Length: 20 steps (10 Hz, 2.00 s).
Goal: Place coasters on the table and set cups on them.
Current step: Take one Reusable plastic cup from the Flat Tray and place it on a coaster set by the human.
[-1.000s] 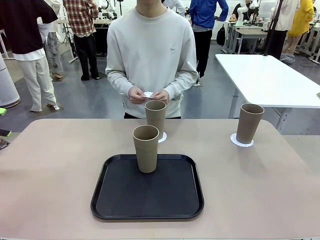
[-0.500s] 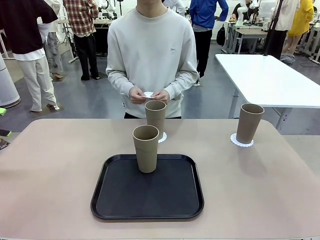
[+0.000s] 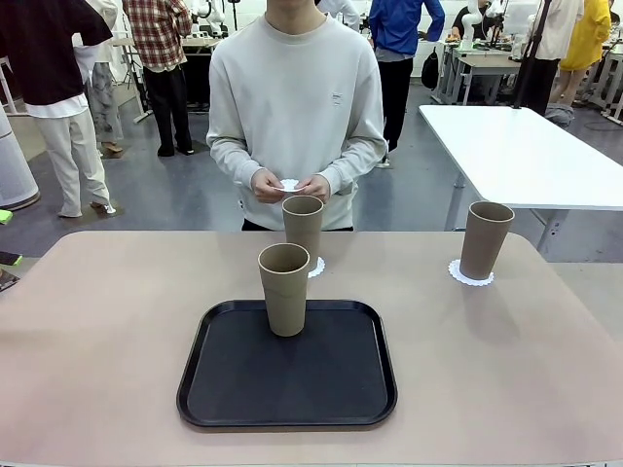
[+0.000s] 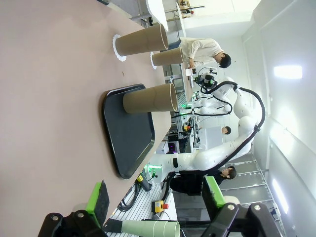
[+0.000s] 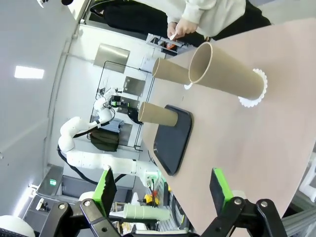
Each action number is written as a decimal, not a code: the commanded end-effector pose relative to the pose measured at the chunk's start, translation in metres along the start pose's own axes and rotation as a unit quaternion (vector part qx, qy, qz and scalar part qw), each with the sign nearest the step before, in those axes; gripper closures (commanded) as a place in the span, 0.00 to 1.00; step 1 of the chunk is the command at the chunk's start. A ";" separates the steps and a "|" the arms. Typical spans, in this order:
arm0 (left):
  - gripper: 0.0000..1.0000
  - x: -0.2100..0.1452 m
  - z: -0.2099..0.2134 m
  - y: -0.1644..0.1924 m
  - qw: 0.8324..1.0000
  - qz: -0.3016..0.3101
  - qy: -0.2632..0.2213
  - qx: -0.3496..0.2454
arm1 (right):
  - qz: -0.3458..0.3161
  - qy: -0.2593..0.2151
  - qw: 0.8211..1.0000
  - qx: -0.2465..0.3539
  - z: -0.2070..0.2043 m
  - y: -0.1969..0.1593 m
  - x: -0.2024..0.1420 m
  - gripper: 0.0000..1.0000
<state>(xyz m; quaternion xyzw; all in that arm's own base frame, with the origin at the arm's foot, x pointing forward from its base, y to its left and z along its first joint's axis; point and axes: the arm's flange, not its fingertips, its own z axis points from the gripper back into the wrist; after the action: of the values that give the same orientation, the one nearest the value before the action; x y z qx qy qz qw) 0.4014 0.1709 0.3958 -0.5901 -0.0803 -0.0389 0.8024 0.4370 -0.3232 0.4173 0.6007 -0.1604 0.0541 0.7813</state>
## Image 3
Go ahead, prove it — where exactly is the tan paper cup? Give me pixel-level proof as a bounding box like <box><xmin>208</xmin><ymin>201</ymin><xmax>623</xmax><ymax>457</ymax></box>
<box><xmin>281</xmin><ymin>195</ymin><xmax>325</xmax><ymax>262</ymax></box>
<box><xmin>459</xmin><ymin>200</ymin><xmax>516</xmax><ymax>281</ymax></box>
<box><xmin>257</xmin><ymin>243</ymin><xmax>312</xmax><ymax>338</ymax></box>

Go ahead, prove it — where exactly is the person's left forearm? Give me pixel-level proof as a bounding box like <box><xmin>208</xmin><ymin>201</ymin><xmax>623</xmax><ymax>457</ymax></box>
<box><xmin>318</xmin><ymin>133</ymin><xmax>388</xmax><ymax>196</ymax></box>

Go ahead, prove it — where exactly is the person's right forearm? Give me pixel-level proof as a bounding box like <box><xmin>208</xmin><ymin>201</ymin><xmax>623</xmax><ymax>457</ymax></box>
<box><xmin>206</xmin><ymin>133</ymin><xmax>267</xmax><ymax>191</ymax></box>

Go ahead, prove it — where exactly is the person's right hand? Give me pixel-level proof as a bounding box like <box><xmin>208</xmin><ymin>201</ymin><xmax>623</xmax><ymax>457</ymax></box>
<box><xmin>250</xmin><ymin>167</ymin><xmax>286</xmax><ymax>204</ymax></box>

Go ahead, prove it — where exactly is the person's left hand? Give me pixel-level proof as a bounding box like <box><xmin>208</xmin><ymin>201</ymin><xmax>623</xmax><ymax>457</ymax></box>
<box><xmin>300</xmin><ymin>173</ymin><xmax>332</xmax><ymax>200</ymax></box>

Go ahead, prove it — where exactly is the white cylindrical appliance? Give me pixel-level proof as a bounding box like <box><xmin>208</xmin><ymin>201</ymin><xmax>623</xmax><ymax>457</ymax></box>
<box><xmin>0</xmin><ymin>104</ymin><xmax>40</xmax><ymax>211</ymax></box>

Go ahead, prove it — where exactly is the person in patterned grey trousers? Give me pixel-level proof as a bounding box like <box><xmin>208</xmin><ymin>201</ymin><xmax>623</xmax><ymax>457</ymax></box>
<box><xmin>72</xmin><ymin>0</ymin><xmax>126</xmax><ymax>158</ymax></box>

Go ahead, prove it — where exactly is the person in black top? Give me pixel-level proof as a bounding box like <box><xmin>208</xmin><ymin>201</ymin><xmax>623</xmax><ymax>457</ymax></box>
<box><xmin>0</xmin><ymin>0</ymin><xmax>118</xmax><ymax>219</ymax></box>

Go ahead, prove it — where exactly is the black background desk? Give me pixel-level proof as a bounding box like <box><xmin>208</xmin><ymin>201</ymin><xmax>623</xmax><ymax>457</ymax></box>
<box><xmin>180</xmin><ymin>36</ymin><xmax>223</xmax><ymax>114</ymax></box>

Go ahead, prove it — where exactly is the person in plaid shirt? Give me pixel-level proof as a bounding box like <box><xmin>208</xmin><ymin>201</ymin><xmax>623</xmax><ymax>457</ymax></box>
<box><xmin>121</xmin><ymin>0</ymin><xmax>196</xmax><ymax>158</ymax></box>

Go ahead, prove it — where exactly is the black plastic tray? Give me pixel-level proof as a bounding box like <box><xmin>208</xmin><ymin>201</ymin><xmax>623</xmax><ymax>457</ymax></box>
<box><xmin>175</xmin><ymin>299</ymin><xmax>399</xmax><ymax>433</ymax></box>

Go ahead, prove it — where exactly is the person in light grey sweatshirt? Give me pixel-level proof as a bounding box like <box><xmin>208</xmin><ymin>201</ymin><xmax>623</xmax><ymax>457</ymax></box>
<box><xmin>206</xmin><ymin>0</ymin><xmax>388</xmax><ymax>232</ymax></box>

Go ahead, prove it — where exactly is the person in blue jacket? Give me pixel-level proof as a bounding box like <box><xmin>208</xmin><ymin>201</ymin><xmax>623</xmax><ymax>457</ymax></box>
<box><xmin>368</xmin><ymin>0</ymin><xmax>447</xmax><ymax>169</ymax></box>

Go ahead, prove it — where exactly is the black hanging bag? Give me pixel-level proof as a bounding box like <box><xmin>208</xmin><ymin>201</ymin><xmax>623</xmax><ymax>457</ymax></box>
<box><xmin>421</xmin><ymin>47</ymin><xmax>442</xmax><ymax>90</ymax></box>

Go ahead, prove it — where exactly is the seated person in black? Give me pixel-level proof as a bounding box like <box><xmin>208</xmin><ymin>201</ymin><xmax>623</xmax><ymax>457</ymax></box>
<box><xmin>450</xmin><ymin>0</ymin><xmax>491</xmax><ymax>40</ymax></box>

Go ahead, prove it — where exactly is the grey background desk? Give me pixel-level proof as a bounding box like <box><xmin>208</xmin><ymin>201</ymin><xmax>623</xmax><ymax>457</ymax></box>
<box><xmin>437</xmin><ymin>41</ymin><xmax>525</xmax><ymax>106</ymax></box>

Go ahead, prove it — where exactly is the white table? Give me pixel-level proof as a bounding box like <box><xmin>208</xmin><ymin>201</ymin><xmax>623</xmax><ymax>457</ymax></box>
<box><xmin>418</xmin><ymin>103</ymin><xmax>623</xmax><ymax>262</ymax></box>

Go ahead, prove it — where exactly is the black tripod pole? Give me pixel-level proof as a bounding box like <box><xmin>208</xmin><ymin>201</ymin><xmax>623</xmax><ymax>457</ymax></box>
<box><xmin>510</xmin><ymin>0</ymin><xmax>556</xmax><ymax>111</ymax></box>

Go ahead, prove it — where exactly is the grey cloth on floor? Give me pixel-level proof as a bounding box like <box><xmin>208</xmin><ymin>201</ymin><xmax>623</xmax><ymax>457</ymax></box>
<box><xmin>544</xmin><ymin>102</ymin><xmax>576</xmax><ymax>124</ymax></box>

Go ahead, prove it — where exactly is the person in beige top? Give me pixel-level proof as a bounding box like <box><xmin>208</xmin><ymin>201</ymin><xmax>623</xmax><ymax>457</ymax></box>
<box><xmin>515</xmin><ymin>0</ymin><xmax>585</xmax><ymax>117</ymax></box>

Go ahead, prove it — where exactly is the person in yellow coat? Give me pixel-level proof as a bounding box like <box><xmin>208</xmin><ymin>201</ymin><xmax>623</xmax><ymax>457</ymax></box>
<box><xmin>558</xmin><ymin>0</ymin><xmax>612</xmax><ymax>107</ymax></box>

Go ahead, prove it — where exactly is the white frame desk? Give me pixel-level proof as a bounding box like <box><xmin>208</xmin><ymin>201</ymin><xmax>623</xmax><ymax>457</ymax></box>
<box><xmin>581</xmin><ymin>43</ymin><xmax>623</xmax><ymax>123</ymax></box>

